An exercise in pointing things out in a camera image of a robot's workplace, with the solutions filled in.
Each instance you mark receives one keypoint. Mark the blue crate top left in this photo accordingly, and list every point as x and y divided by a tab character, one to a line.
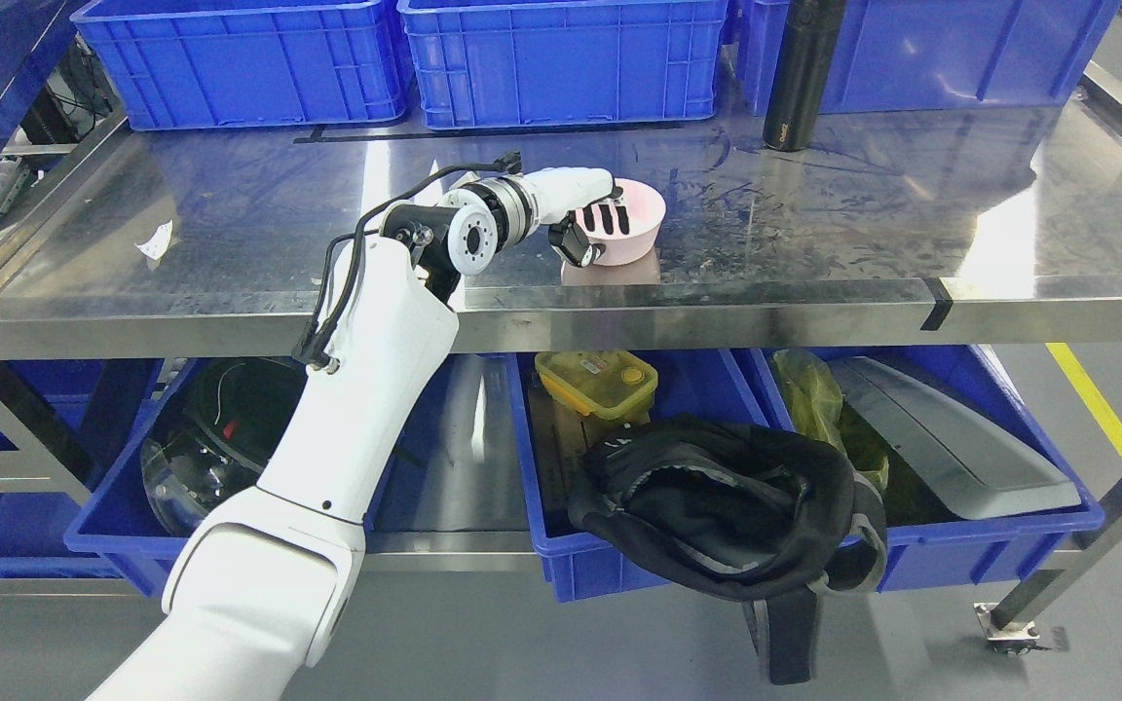
249	64

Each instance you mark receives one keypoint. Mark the yellow green plastic bag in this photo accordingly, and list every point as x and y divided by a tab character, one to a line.
818	409

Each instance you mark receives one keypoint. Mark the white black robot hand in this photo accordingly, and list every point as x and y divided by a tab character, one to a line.
573	203

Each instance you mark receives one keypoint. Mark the blue bin lower middle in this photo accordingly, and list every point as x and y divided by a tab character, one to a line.
714	384

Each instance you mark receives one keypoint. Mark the stainless steel shelf rack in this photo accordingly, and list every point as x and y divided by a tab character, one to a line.
945	228

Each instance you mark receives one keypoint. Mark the black backpack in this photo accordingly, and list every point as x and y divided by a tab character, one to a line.
764	517

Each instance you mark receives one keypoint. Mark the black helmet with visor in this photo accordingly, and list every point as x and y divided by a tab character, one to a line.
215	436

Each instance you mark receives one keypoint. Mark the blue bin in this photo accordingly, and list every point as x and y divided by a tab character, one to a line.
928	545
714	384
118	523

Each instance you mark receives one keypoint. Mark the black thermos bottle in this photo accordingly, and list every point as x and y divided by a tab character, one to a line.
809	42

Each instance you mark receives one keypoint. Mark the yellow lunch box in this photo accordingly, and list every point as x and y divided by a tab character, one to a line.
614	386

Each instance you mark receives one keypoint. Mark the blue bin lower right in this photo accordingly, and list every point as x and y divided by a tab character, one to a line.
928	545

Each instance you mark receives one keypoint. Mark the blue crate top right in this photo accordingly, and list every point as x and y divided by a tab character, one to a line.
944	55

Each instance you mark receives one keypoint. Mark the grey plastic panel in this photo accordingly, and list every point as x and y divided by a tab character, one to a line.
976	468

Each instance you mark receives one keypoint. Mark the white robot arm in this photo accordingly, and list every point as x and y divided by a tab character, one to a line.
258	590

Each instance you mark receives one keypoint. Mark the blue bin lower left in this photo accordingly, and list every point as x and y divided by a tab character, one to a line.
118	523

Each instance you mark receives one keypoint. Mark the blue crate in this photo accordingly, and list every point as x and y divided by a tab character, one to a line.
546	64
944	55
249	64

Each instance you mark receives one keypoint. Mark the pink plastic bowl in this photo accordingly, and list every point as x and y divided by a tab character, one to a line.
634	219

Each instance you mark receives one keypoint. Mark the blue crate top middle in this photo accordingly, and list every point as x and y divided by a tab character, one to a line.
546	64

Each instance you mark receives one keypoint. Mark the white paper scrap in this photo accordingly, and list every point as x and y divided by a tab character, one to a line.
158	244

